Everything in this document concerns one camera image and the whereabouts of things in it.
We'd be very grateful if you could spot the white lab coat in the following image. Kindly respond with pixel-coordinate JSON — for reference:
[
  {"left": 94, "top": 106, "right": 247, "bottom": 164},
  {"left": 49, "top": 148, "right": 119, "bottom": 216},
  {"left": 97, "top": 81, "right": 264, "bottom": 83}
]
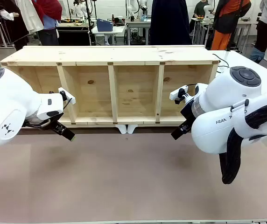
[{"left": 19, "top": 0, "right": 45, "bottom": 33}]

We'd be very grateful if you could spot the black tripod pole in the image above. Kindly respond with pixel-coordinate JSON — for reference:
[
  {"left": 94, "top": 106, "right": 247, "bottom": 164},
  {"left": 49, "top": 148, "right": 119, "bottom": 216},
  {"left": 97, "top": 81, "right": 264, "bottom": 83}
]
[{"left": 85, "top": 0, "right": 95, "bottom": 46}]

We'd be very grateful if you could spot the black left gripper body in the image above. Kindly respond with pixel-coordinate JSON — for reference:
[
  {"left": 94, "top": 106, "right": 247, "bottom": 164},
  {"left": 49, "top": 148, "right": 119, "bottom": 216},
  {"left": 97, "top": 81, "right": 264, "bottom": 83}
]
[{"left": 21, "top": 113, "right": 65, "bottom": 133}]

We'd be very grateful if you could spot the person in black robe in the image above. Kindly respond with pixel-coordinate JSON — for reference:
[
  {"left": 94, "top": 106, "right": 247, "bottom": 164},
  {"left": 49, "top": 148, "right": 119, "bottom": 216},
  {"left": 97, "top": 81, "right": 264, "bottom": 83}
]
[{"left": 0, "top": 0, "right": 29, "bottom": 51}]

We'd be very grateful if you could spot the person in green shirt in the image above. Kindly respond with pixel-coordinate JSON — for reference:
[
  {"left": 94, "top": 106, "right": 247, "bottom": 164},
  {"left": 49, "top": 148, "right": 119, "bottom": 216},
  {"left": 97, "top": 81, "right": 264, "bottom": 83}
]
[{"left": 193, "top": 0, "right": 211, "bottom": 19}]

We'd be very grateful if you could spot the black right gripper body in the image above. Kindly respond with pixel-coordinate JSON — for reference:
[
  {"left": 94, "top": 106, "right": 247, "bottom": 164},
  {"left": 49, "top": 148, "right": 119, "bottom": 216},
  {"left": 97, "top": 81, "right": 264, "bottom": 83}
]
[{"left": 180, "top": 101, "right": 197, "bottom": 128}]

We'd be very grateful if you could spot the person in dark navy clothes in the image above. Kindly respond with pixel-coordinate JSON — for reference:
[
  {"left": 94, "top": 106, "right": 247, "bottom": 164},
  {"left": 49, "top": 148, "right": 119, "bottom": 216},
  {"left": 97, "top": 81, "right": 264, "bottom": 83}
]
[{"left": 149, "top": 0, "right": 193, "bottom": 46}]

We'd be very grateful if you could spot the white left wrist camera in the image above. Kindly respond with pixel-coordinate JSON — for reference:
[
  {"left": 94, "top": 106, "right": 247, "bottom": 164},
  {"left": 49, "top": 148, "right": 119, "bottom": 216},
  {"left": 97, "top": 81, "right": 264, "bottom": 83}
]
[{"left": 58, "top": 87, "right": 76, "bottom": 105}]

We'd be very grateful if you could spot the person in orange black clothes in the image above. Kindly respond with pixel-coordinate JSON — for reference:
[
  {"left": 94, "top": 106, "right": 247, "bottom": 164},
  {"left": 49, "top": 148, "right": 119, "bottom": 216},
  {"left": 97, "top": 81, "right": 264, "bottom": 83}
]
[{"left": 211, "top": 0, "right": 252, "bottom": 51}]

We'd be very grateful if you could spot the black braided cable sleeve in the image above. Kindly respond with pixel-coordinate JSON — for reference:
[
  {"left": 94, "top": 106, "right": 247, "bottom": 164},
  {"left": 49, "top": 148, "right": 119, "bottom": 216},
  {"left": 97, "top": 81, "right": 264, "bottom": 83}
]
[{"left": 218, "top": 98, "right": 267, "bottom": 185}]

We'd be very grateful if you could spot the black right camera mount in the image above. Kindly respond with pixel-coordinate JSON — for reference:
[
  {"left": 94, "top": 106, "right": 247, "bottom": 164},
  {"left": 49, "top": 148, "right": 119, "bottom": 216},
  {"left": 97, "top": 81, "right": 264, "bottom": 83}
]
[{"left": 174, "top": 90, "right": 193, "bottom": 105}]

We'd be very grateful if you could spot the white power strip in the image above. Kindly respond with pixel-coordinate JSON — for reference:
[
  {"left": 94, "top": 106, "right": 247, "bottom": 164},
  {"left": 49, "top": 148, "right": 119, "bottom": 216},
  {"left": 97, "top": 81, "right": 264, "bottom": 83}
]
[{"left": 169, "top": 85, "right": 189, "bottom": 100}]

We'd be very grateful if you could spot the blue plastic bin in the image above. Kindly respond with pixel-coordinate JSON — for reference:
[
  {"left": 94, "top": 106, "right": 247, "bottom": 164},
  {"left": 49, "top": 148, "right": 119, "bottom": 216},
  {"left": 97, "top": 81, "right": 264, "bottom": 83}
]
[{"left": 96, "top": 18, "right": 114, "bottom": 32}]

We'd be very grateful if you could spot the white lab table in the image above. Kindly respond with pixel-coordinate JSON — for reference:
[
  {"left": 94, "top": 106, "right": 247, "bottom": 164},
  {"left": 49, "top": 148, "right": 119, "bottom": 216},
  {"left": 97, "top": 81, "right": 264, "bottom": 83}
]
[{"left": 91, "top": 25, "right": 127, "bottom": 46}]

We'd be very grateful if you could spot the white shelf foot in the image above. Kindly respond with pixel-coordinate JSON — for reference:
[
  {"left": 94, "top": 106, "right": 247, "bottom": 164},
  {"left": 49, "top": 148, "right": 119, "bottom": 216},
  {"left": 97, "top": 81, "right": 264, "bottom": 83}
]
[
  {"left": 126, "top": 125, "right": 138, "bottom": 135},
  {"left": 115, "top": 125, "right": 127, "bottom": 135}
]

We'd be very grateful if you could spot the grey lab table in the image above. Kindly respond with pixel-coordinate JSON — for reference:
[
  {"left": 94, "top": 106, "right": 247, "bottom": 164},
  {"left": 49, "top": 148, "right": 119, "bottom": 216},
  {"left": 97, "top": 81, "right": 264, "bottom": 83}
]
[{"left": 125, "top": 18, "right": 153, "bottom": 45}]

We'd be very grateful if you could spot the thin black table cable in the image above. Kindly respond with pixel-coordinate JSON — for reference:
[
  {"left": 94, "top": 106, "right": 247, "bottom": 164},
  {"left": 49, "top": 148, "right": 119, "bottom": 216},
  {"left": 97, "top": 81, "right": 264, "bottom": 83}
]
[{"left": 212, "top": 53, "right": 230, "bottom": 69}]

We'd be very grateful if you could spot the person in red jacket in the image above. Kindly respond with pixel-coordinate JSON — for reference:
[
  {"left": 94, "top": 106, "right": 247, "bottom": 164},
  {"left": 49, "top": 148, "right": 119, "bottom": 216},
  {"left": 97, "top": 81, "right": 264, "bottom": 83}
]
[{"left": 32, "top": 0, "right": 63, "bottom": 46}]

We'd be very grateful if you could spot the light wooden shelf unit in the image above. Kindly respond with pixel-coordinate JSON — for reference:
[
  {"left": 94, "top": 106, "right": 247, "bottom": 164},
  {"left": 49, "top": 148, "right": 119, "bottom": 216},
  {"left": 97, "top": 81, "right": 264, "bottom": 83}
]
[{"left": 0, "top": 45, "right": 221, "bottom": 128}]

